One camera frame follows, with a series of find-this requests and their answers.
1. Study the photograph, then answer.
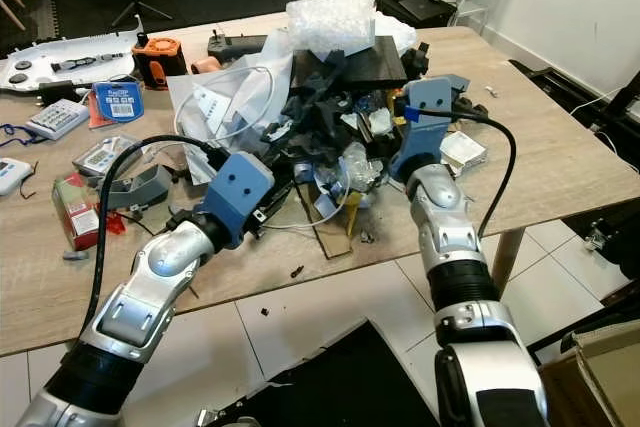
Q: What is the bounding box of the yellow wrapper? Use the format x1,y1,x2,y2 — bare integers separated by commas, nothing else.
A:
386,89,407,118

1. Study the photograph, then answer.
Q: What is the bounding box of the crumpled clear plastic wrap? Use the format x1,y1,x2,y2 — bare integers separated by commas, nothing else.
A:
338,142,391,196

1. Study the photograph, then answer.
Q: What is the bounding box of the brown cardboard piece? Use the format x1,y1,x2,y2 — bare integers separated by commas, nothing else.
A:
300,187,363,260

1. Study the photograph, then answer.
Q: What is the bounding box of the black foam scrap pile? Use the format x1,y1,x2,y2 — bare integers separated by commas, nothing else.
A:
275,42,433,188

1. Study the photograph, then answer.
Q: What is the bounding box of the small white box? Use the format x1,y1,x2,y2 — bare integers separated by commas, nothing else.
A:
440,130,490,174

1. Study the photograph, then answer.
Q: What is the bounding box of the black flat board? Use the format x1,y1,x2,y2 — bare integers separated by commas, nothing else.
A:
290,35,411,94

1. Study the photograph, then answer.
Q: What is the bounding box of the white plastic bag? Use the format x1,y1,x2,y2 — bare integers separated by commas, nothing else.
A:
168,31,301,164

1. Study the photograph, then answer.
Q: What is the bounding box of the white bubble wrap bundle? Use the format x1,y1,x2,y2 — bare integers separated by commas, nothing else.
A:
285,0,379,58

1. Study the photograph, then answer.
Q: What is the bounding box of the black bag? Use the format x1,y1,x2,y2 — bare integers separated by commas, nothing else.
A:
375,0,457,29

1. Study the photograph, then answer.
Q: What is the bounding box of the grey plastic part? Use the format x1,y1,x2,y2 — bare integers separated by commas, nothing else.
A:
105,165,174,214

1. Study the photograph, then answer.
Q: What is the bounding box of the small orange plastic piece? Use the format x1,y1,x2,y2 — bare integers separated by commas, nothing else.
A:
190,55,223,76

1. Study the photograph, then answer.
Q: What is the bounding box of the black handheld controller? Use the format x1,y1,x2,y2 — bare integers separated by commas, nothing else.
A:
207,32,271,61

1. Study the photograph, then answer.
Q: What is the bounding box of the silver packaged box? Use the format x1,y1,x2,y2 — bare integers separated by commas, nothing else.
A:
72,135,142,179

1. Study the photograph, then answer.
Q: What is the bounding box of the orange and black device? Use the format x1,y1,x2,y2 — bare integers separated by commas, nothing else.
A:
135,35,187,91

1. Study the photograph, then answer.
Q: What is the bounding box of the black floor mat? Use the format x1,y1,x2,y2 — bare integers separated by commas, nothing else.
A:
210,319,443,427

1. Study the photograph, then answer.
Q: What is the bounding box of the red carton box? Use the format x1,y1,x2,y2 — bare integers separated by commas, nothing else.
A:
52,172,107,252

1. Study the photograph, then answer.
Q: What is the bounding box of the white keypad device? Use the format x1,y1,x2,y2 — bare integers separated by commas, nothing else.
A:
25,99,92,142

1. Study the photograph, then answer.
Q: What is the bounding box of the white handheld meter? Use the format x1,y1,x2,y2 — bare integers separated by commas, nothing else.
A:
0,157,34,198

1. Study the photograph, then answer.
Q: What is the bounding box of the brown cardboard box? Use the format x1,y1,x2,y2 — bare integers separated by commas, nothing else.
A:
540,317,640,427

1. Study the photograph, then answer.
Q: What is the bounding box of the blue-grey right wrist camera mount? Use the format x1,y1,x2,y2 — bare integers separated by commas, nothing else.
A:
390,75,471,184

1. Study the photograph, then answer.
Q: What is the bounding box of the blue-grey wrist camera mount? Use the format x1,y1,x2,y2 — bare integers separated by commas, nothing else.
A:
198,152,276,248
390,75,471,184

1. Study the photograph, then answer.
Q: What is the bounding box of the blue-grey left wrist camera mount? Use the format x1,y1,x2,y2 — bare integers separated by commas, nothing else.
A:
198,152,276,248

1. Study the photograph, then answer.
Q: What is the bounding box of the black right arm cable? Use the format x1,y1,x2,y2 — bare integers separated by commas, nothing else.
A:
406,105,519,241

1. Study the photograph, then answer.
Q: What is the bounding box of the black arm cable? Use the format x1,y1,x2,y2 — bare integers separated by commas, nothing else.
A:
406,105,519,241
78,134,226,343

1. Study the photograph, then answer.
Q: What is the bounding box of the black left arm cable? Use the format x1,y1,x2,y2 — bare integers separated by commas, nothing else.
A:
78,134,226,343

